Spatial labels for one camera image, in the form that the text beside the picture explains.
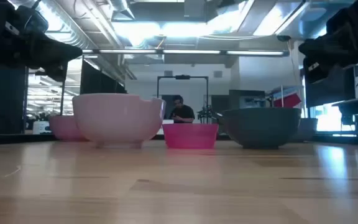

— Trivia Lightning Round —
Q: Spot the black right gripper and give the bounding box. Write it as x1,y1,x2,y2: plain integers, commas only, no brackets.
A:
298,12,358,84

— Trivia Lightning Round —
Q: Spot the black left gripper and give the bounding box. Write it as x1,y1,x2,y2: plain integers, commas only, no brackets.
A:
0,18,83,82

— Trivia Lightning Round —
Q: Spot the small pink bowl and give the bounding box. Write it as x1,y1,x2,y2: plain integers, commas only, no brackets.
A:
48,114,88,142

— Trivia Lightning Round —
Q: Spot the small gray bowl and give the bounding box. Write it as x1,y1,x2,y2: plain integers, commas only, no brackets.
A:
292,117,319,142

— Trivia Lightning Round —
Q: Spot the large gray bowl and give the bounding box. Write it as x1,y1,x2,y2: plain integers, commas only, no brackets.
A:
221,107,303,150

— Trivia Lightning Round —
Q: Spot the magenta plastic bowl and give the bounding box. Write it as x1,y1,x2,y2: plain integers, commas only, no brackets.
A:
162,123,219,150

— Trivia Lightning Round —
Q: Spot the red and white shelf rack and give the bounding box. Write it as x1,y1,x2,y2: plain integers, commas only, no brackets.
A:
265,84,304,109

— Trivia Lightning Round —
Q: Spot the dark window blind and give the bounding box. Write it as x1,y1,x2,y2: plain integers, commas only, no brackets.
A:
303,67,356,108

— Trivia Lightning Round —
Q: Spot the black hanging screen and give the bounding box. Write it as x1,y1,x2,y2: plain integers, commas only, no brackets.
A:
79,58,127,95

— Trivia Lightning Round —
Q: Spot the dark side desk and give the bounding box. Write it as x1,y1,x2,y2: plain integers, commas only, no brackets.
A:
332,94,358,126

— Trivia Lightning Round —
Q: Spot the white box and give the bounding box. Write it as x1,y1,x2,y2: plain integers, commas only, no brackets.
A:
32,120,52,135

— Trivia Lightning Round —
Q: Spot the black side partition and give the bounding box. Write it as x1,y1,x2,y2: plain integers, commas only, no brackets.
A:
0,63,29,135

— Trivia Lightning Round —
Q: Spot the large light pink bowl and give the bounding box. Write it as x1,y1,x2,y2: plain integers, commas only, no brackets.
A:
72,93,167,149

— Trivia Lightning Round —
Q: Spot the long ceiling light fixture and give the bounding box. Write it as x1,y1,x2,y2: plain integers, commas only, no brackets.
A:
81,49,290,58

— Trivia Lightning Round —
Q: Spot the person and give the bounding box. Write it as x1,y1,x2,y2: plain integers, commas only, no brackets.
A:
168,95,196,124

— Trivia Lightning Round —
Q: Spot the black gantry frame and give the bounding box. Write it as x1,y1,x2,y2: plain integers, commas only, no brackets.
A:
59,80,67,116
156,74,209,108

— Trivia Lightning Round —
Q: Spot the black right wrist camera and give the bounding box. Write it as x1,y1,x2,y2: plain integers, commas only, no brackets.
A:
326,5,354,34

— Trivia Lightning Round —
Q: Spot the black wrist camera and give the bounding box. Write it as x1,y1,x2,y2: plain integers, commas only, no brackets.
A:
326,5,354,34
16,4,50,34

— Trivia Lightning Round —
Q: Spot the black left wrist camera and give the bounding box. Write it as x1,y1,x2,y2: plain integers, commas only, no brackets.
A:
16,4,50,34

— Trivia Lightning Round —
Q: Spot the silver ventilation duct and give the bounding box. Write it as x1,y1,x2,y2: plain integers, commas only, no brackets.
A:
109,0,135,21

